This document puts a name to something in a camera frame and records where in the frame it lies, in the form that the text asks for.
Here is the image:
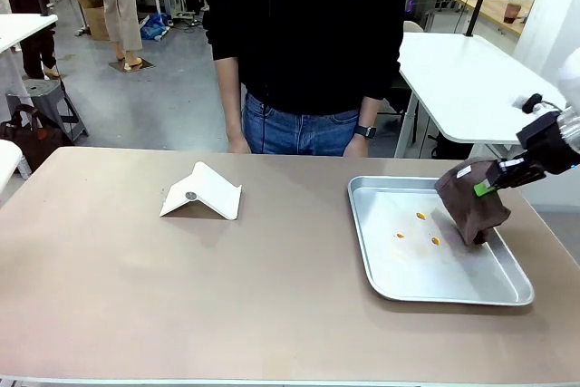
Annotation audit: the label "metal baking tray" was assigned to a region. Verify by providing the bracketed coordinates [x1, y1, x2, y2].
[347, 175, 536, 306]

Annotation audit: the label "black cable plug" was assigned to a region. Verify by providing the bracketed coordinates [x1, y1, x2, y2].
[520, 92, 544, 115]

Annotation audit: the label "black sweater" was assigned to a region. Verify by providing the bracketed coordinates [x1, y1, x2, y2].
[202, 0, 409, 115]

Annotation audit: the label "person's left hand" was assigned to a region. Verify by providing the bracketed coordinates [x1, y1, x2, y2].
[343, 135, 371, 158]

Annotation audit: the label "wooden top table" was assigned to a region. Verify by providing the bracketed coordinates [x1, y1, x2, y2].
[454, 0, 534, 37]

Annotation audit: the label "large white table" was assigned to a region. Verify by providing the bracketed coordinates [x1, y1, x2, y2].
[393, 32, 567, 160]

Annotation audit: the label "blue plastic bag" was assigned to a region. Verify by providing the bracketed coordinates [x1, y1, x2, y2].
[140, 13, 171, 42]

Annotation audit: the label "person's left forearm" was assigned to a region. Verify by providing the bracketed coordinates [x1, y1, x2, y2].
[357, 95, 382, 129]

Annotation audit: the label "cup with dark drink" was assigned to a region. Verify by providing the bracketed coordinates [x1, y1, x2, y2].
[503, 0, 522, 24]

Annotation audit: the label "dark red bag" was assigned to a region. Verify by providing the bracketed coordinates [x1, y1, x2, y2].
[0, 104, 65, 171]

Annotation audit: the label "figure in beige trousers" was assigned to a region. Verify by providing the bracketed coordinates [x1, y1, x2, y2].
[88, 0, 144, 69]

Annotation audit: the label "brown towel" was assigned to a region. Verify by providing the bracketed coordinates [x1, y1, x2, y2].
[433, 156, 512, 247]

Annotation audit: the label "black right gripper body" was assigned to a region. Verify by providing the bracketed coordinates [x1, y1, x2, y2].
[498, 141, 580, 189]

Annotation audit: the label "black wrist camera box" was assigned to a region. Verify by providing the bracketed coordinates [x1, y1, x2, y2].
[516, 111, 566, 151]

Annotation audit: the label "cardboard box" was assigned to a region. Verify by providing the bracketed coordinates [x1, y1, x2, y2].
[74, 0, 111, 42]

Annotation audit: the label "small white table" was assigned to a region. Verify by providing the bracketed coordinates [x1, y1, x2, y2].
[0, 13, 59, 55]

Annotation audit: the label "person's right forearm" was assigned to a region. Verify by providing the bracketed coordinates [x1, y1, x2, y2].
[215, 56, 242, 139]

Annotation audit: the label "white side table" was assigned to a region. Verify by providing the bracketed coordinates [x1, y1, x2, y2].
[0, 139, 24, 194]

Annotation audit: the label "metal floor plate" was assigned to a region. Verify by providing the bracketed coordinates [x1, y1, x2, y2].
[108, 57, 154, 73]

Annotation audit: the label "person's right hand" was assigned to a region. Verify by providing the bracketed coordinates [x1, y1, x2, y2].
[226, 135, 252, 155]

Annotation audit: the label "grey metal stool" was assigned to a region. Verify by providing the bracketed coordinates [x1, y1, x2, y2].
[5, 79, 90, 141]

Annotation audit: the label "person in dark clothes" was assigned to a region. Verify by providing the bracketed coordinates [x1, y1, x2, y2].
[0, 0, 61, 80]

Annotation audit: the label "white folded tablet stand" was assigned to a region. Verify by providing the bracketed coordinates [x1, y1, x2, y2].
[158, 160, 244, 222]

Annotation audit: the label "blue jeans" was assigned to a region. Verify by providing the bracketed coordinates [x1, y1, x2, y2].
[242, 92, 363, 157]

